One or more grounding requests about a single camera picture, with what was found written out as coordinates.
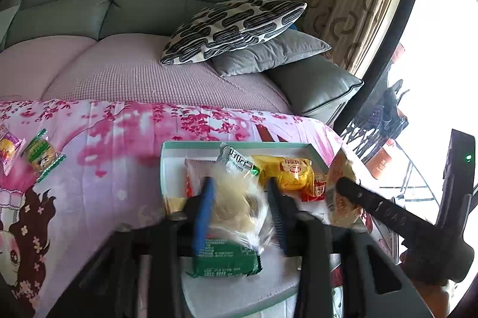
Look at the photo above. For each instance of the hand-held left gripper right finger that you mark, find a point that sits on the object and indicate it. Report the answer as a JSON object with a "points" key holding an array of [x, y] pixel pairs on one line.
{"points": [[278, 217]]}

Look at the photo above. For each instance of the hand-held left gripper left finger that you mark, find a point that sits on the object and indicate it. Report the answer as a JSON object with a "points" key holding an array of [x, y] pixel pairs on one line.
{"points": [[203, 217]]}

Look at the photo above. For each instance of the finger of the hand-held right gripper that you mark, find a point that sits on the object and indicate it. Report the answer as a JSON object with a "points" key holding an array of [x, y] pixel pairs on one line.
{"points": [[377, 204]]}

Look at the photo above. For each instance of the white snack packet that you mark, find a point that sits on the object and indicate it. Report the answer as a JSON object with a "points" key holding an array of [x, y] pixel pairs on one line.
{"points": [[173, 206]]}

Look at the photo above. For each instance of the clear bag of bread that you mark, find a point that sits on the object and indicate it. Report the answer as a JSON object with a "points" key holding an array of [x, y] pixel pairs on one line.
{"points": [[235, 206]]}

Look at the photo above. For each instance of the red patterned wafer packet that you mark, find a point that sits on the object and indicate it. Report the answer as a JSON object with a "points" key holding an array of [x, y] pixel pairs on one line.
{"points": [[192, 176]]}

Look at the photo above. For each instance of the red snack packet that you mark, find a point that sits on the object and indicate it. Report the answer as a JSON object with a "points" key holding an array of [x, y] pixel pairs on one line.
{"points": [[313, 191]]}

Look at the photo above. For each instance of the yellow bread packet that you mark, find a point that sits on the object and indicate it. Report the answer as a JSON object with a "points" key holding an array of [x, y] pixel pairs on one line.
{"points": [[287, 172]]}

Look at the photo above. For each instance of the orange and beige snack packet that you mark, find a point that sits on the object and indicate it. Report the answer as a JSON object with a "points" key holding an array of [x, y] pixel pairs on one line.
{"points": [[343, 168]]}

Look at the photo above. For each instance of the green block packet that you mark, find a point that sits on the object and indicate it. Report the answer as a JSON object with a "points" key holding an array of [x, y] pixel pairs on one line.
{"points": [[224, 262]]}

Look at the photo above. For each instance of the green and white cracker packet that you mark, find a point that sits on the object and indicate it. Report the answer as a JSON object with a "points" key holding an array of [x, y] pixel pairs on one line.
{"points": [[233, 161]]}

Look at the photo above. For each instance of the teal-edged box tray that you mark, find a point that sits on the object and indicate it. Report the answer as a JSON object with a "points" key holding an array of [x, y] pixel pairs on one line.
{"points": [[239, 288]]}

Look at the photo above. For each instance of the orange pot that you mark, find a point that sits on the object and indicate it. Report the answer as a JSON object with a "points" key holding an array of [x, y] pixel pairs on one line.
{"points": [[381, 163]]}

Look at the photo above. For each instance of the black metal railing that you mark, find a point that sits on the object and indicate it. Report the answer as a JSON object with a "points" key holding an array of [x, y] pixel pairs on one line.
{"points": [[373, 131]]}

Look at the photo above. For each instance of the printed cartoon blanket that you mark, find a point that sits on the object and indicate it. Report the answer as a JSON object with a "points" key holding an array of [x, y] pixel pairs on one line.
{"points": [[112, 172]]}

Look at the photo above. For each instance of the pink sofa cover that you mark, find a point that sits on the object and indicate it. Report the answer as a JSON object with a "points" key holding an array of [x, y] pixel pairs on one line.
{"points": [[130, 75]]}

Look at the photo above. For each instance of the grey cushion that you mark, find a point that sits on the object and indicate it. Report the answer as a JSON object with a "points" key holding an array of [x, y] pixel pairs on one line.
{"points": [[269, 55]]}

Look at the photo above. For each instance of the green-edged cookie packet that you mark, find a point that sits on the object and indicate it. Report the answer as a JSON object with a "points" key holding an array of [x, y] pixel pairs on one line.
{"points": [[43, 153]]}

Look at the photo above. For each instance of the black and white patterned cushion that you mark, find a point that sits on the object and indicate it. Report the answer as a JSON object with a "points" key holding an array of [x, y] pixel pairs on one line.
{"points": [[231, 30]]}

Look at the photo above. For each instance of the pink snack packet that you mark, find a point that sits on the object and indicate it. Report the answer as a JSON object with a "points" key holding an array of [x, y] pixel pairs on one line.
{"points": [[7, 150]]}

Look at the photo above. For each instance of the grey sofa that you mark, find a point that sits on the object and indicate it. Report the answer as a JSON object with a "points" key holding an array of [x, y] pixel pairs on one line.
{"points": [[112, 12]]}

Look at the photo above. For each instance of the dark window frame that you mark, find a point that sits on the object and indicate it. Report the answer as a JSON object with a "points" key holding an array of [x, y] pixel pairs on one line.
{"points": [[410, 23]]}

